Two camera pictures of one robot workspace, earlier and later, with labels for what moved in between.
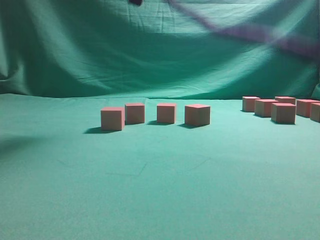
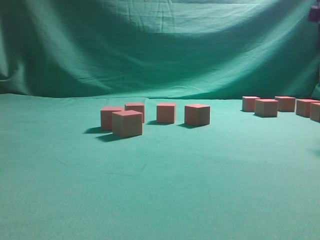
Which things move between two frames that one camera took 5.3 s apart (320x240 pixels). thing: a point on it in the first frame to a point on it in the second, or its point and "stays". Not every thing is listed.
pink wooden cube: [283, 113] to [127, 123]
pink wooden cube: [197, 114] stays
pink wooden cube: [112, 118] stays
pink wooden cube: [315, 112] stays
